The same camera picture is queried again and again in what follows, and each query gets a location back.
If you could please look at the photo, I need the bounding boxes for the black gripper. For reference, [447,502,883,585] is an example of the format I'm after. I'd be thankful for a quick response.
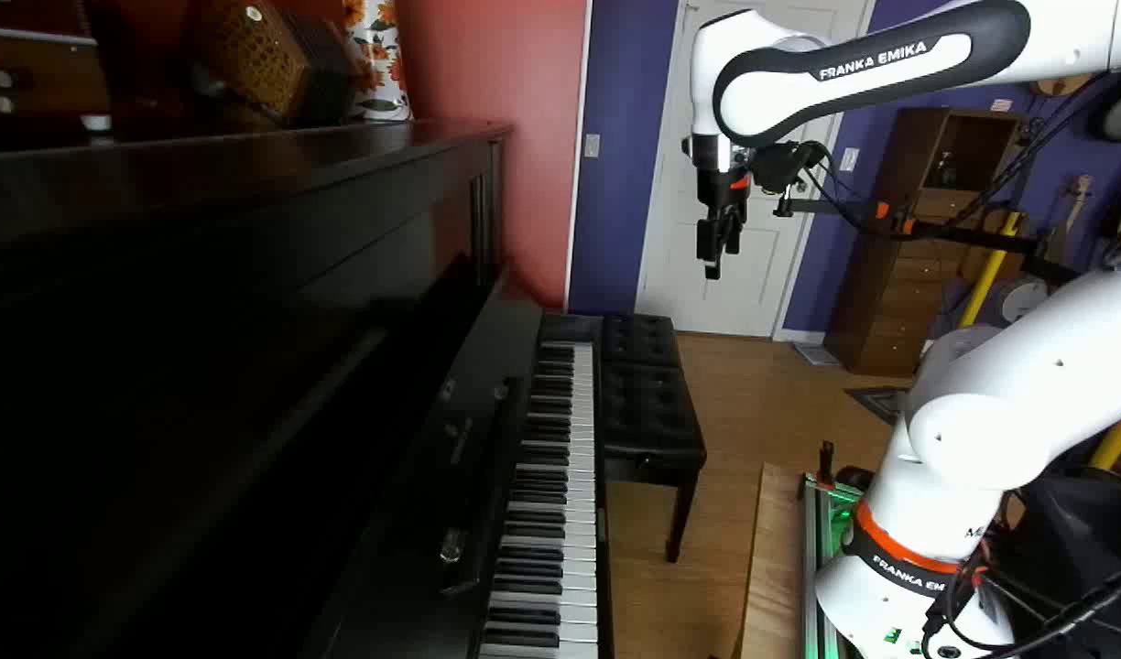
[693,135,750,281]

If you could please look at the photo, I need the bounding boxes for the black piano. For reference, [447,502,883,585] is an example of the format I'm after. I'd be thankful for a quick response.
[0,122,611,659]

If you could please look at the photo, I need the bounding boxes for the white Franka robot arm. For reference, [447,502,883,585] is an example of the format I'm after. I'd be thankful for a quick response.
[689,0,1121,659]

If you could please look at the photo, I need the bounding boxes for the black tufted piano bench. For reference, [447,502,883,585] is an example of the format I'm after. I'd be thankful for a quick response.
[599,314,706,561]

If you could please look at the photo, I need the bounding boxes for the white panel door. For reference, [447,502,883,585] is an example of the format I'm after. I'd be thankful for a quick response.
[633,0,878,343]

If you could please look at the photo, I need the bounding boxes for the brown wooden cabinet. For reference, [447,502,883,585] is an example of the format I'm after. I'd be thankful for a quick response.
[826,111,1021,376]

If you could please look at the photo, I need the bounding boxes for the yellow pole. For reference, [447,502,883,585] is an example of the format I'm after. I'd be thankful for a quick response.
[957,209,1027,329]

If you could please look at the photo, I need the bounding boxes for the light wooden platform board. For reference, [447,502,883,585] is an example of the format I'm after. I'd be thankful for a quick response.
[736,464,801,659]

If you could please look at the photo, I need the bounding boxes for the floral ceramic vase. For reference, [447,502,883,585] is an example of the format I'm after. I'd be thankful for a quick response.
[342,0,413,122]

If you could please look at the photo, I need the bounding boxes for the woven brown basket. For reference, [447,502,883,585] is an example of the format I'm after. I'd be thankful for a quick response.
[187,0,309,126]

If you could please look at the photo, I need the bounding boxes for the brown box with knobs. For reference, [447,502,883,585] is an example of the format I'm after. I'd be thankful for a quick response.
[0,27,113,135]

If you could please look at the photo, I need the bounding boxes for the white wall light switch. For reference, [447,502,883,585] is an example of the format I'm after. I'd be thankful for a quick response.
[584,132,601,160]

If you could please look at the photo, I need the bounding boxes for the green metal robot base frame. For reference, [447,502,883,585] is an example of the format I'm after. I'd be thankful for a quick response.
[799,443,860,659]

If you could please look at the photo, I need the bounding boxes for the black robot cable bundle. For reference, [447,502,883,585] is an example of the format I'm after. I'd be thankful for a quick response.
[920,534,1121,659]

